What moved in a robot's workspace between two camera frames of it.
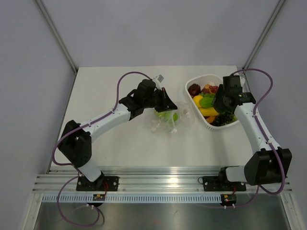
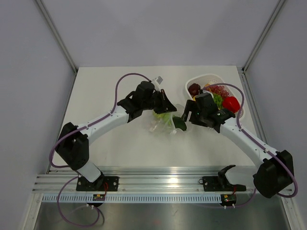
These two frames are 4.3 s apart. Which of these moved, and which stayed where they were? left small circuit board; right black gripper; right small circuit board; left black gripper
Moved: right black gripper
Stayed: left small circuit board; left black gripper; right small circuit board
